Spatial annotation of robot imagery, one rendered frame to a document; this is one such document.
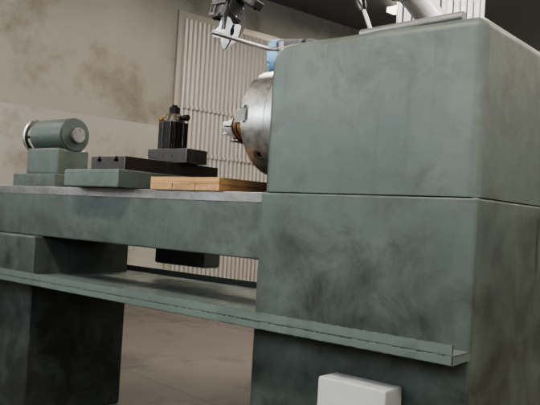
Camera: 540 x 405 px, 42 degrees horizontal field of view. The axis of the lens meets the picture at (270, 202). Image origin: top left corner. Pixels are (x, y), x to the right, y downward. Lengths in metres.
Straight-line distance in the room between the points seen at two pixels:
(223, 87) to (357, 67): 5.43
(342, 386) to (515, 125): 0.72
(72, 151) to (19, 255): 0.46
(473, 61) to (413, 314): 0.56
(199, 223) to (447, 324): 0.85
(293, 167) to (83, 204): 0.98
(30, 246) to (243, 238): 1.02
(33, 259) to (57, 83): 3.68
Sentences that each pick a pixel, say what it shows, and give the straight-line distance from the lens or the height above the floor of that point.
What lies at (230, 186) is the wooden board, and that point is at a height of 0.88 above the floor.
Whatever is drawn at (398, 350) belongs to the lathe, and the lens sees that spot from 1.54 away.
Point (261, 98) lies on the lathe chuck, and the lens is 1.98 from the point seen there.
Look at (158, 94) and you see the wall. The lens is 6.73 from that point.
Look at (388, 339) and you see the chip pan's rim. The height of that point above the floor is 0.55.
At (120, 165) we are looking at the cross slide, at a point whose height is 0.94.
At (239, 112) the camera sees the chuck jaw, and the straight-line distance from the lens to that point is 2.05.
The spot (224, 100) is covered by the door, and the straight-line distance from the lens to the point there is 7.11.
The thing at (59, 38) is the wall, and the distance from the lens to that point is 6.33.
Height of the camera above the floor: 0.80
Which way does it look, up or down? 1 degrees up
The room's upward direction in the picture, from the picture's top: 3 degrees clockwise
